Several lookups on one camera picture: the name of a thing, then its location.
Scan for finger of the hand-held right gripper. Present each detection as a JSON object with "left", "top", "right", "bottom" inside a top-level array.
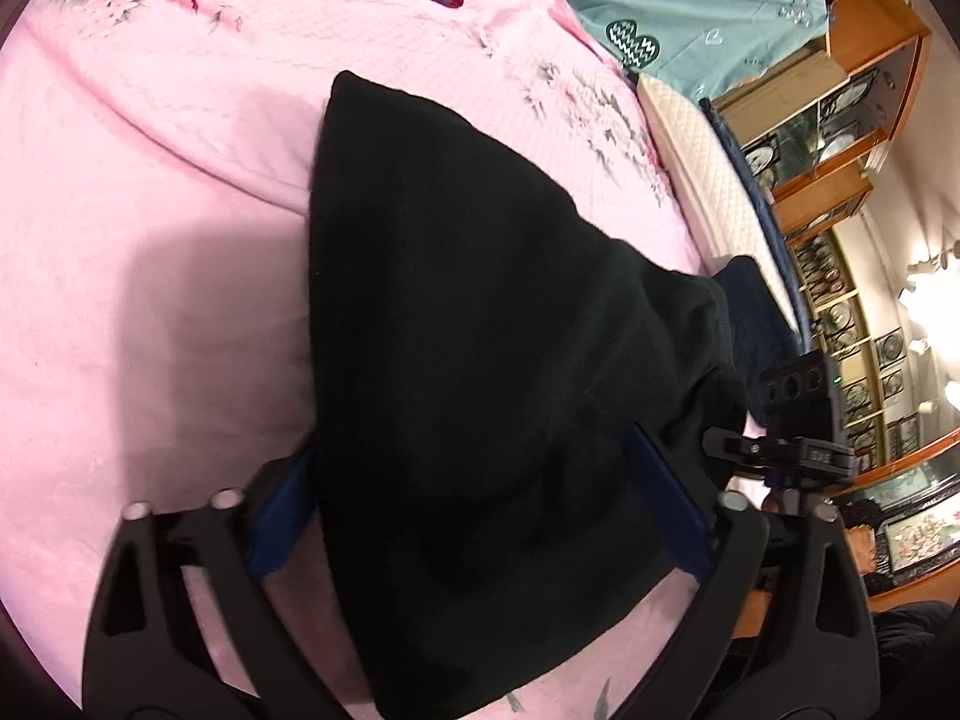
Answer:
[{"left": 703, "top": 426, "right": 805, "bottom": 478}]

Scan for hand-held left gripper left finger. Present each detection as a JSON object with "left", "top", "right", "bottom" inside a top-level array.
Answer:
[{"left": 81, "top": 450, "right": 323, "bottom": 720}]

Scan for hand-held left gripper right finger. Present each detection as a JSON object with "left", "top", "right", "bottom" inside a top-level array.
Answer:
[{"left": 628, "top": 424, "right": 882, "bottom": 720}]

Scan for black pants with smiley patch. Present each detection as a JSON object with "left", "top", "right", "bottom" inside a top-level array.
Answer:
[{"left": 306, "top": 70, "right": 751, "bottom": 720}]

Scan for framed floral picture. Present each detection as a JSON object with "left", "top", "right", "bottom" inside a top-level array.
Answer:
[{"left": 877, "top": 495, "right": 960, "bottom": 578}]

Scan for dark blue denim cloth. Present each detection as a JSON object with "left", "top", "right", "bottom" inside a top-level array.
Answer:
[{"left": 697, "top": 97, "right": 818, "bottom": 421}]

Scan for ceiling chandelier lamp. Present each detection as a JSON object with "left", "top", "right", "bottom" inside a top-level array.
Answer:
[{"left": 896, "top": 240, "right": 960, "bottom": 406}]

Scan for person's dark clothing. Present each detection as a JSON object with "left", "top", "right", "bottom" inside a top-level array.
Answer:
[{"left": 862, "top": 600, "right": 960, "bottom": 720}]

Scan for white quilted mattress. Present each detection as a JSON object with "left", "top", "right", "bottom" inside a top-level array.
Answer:
[{"left": 636, "top": 73, "right": 800, "bottom": 331}]

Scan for pink floral blanket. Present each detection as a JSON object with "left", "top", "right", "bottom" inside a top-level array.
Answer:
[{"left": 0, "top": 0, "right": 721, "bottom": 720}]

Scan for wooden display cabinet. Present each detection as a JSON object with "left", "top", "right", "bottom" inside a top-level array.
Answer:
[{"left": 712, "top": 0, "right": 960, "bottom": 481}]

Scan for teal heart-print sheet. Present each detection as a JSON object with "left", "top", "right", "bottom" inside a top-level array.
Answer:
[{"left": 517, "top": 0, "right": 830, "bottom": 102}]

